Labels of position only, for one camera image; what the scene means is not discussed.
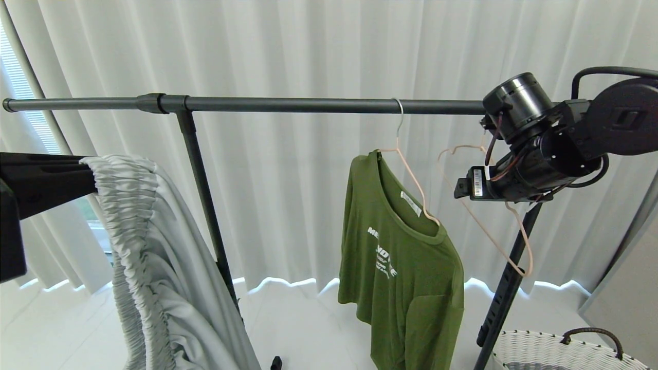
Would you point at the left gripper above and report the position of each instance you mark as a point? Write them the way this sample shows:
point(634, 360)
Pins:
point(10, 236)

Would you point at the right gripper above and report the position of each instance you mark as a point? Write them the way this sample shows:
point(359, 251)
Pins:
point(540, 169)

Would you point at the pink clothes hanger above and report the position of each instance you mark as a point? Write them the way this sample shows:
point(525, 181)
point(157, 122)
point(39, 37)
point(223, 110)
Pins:
point(488, 231)
point(411, 177)

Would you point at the pale grey garment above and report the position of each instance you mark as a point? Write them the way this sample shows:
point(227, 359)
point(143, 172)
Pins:
point(169, 267)

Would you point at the green long-sleeved shirt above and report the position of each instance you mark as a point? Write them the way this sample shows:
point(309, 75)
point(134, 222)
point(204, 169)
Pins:
point(406, 288)

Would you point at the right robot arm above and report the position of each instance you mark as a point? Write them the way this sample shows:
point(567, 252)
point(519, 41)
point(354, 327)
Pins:
point(622, 118)

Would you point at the white laundry basket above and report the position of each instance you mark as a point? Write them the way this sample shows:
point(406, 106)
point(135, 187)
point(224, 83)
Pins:
point(540, 349)

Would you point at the black clothes rack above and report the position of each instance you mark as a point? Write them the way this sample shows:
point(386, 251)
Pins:
point(308, 105)

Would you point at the window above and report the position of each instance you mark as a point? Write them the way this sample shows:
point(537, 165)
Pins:
point(15, 87)

